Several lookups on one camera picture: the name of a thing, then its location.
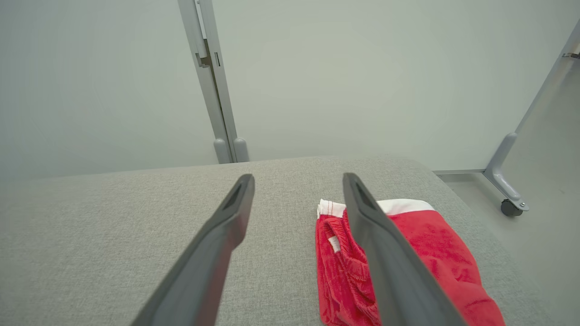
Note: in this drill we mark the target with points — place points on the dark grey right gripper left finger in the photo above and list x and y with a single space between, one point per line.
213 253

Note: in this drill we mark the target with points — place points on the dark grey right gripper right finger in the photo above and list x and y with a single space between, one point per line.
389 262

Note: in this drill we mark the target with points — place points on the red shorts with white stripe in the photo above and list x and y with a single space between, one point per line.
435 244

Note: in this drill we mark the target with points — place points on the grey fabric sofa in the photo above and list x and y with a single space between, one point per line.
113 226

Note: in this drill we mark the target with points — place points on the black caster wheel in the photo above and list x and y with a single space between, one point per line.
511 208

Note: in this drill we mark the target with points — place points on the grey partition leg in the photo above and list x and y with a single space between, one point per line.
503 154

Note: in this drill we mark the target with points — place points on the grey partition frame post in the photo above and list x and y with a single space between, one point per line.
224 90
204 81

